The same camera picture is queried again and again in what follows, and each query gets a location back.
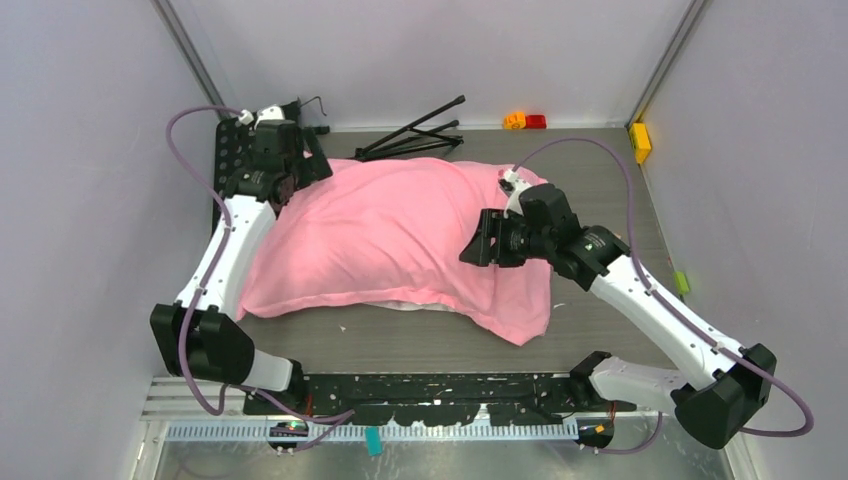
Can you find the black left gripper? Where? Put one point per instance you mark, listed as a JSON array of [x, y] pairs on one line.
[[316, 164]]

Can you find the red toy block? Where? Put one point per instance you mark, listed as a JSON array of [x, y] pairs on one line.
[[535, 121]]

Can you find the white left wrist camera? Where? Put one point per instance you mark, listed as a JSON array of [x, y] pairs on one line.
[[269, 114]]

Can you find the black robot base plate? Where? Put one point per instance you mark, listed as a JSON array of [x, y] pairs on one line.
[[510, 399]]

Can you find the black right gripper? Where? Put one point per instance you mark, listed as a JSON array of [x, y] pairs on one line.
[[492, 223]]

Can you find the green toy block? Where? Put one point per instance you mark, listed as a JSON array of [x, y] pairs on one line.
[[681, 283]]

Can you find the black folded tripod stand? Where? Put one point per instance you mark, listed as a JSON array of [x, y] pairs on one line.
[[412, 138]]

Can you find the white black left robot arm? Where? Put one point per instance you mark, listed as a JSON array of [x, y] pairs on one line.
[[197, 334]]

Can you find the white pillow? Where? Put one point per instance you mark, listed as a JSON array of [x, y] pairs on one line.
[[410, 306]]

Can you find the teal tape piece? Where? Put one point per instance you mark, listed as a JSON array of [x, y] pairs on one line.
[[373, 441]]

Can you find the yellow toy block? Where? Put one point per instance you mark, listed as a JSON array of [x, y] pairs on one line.
[[640, 141]]

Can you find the orange toy block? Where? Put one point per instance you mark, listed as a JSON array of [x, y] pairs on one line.
[[514, 121]]

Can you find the pink pillowcase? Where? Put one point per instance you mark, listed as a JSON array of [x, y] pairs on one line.
[[392, 230]]

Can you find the black perforated music stand tray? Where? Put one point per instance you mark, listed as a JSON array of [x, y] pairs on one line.
[[231, 141]]

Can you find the aluminium slotted rail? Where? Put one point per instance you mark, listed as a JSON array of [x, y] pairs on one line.
[[296, 431]]

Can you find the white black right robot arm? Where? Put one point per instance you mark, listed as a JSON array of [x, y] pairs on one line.
[[713, 390]]

